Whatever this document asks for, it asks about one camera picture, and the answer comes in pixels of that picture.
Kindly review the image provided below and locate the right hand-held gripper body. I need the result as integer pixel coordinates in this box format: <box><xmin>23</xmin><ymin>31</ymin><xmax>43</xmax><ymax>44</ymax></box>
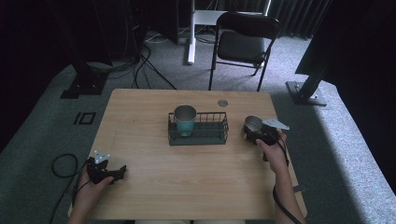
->
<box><xmin>255</xmin><ymin>119</ymin><xmax>290</xmax><ymax>147</ymax></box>

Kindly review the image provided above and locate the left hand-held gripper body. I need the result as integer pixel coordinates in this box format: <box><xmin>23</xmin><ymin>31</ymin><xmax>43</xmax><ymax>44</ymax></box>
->
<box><xmin>86</xmin><ymin>150</ymin><xmax>116</xmax><ymax>185</ymax></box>

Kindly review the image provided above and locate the dark metal cup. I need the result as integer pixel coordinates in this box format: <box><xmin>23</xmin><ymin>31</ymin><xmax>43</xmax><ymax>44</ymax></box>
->
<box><xmin>243</xmin><ymin>115</ymin><xmax>264</xmax><ymax>143</ymax></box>

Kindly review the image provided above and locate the black wire basket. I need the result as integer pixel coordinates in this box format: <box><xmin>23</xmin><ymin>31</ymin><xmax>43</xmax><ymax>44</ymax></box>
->
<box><xmin>167</xmin><ymin>111</ymin><xmax>230</xmax><ymax>147</ymax></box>

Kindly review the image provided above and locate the teal cup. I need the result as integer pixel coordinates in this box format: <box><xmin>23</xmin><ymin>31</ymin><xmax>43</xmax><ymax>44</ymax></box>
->
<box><xmin>173</xmin><ymin>105</ymin><xmax>198</xmax><ymax>138</ymax></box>

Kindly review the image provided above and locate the person's right hand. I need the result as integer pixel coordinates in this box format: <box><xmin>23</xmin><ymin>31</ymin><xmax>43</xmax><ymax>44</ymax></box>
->
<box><xmin>255</xmin><ymin>130</ymin><xmax>289</xmax><ymax>174</ymax></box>

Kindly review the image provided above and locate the person's left hand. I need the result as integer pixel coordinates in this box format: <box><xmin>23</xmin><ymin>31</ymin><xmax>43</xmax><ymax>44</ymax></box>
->
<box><xmin>72</xmin><ymin>167</ymin><xmax>115</xmax><ymax>213</ymax></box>

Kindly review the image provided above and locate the black metal stand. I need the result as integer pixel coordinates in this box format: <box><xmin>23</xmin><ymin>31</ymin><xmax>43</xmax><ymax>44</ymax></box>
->
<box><xmin>46</xmin><ymin>0</ymin><xmax>114</xmax><ymax>100</ymax></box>
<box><xmin>285</xmin><ymin>46</ymin><xmax>336</xmax><ymax>107</ymax></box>

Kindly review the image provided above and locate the black folding chair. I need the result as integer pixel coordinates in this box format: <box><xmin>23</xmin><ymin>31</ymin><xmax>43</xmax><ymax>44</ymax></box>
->
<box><xmin>207</xmin><ymin>11</ymin><xmax>281</xmax><ymax>92</ymax></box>

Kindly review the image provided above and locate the dark curtain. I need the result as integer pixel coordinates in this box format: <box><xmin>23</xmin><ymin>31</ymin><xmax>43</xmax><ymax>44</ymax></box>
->
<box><xmin>218</xmin><ymin>0</ymin><xmax>332</xmax><ymax>40</ymax></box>

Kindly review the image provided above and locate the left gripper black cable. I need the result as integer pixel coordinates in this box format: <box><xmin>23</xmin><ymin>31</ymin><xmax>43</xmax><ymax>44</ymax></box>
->
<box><xmin>49</xmin><ymin>153</ymin><xmax>92</xmax><ymax>224</ymax></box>

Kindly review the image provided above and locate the bundle of floor cables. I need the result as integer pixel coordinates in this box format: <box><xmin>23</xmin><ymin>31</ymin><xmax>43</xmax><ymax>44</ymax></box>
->
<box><xmin>86</xmin><ymin>31</ymin><xmax>178</xmax><ymax>91</ymax></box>

